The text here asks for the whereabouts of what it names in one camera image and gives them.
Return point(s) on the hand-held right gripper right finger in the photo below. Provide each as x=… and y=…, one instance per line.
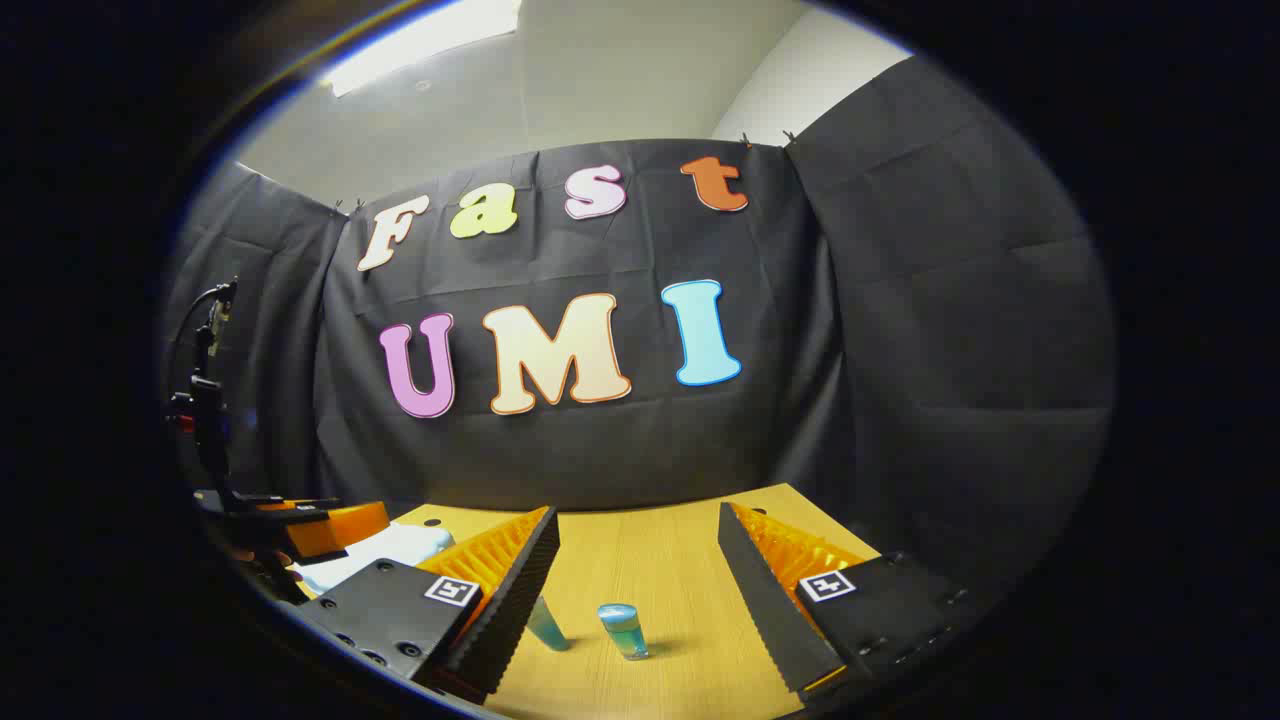
x=765, y=600

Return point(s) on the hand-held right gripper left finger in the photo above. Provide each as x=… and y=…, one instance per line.
x=515, y=600

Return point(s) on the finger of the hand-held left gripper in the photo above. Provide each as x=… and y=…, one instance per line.
x=335, y=527

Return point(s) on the teal skincare bottle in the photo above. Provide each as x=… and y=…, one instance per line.
x=548, y=627

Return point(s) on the blue transparent skincare bottle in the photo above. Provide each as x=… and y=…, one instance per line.
x=623, y=632

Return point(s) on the black backdrop cloth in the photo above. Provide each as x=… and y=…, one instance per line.
x=900, y=300

